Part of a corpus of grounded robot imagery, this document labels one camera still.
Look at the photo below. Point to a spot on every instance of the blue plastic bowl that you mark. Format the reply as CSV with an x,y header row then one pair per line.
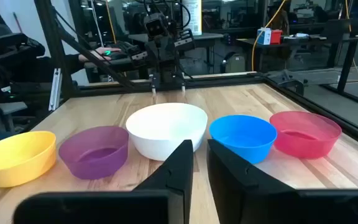
x,y
244,137

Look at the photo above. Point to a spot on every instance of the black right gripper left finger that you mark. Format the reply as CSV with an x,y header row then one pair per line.
x,y
172,186

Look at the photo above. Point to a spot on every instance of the white paper with QR code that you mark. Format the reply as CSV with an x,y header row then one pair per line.
x,y
193,15

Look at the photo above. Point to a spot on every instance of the red pole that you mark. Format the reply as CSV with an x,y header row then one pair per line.
x,y
17,21

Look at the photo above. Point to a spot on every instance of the red box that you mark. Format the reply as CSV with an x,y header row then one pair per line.
x,y
276,37

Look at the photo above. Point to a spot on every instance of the black computer mouse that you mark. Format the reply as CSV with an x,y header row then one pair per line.
x,y
117,56

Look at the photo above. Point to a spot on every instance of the grey desk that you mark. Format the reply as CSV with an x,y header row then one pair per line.
x,y
117,63

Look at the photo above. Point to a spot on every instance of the person's forearm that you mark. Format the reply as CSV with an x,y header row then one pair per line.
x,y
61,67

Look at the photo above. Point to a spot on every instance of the black standing desk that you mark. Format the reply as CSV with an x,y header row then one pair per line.
x,y
343,74

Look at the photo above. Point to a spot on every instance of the pink plastic bowl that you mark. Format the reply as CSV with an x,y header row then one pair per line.
x,y
303,140

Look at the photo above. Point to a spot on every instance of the silver aluminium extrusion piece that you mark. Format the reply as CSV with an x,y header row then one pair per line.
x,y
55,90

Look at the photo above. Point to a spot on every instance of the blue and white box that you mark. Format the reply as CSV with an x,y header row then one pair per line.
x,y
263,36

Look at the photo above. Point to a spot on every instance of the white bowl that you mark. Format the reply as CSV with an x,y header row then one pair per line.
x,y
160,130

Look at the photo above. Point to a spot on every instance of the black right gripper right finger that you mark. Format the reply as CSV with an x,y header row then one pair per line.
x,y
244,193

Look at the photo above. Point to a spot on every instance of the black aluminium table frame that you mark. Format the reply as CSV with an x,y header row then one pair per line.
x,y
54,46

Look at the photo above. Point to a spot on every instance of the purple plastic bowl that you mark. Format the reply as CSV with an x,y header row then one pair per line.
x,y
95,165

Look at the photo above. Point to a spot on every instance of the person's hand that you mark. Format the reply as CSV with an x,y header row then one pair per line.
x,y
96,53

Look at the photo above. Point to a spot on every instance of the yellow plastic bowl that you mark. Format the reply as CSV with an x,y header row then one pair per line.
x,y
17,168

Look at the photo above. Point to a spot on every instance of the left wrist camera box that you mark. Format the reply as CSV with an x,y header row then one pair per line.
x,y
155,26

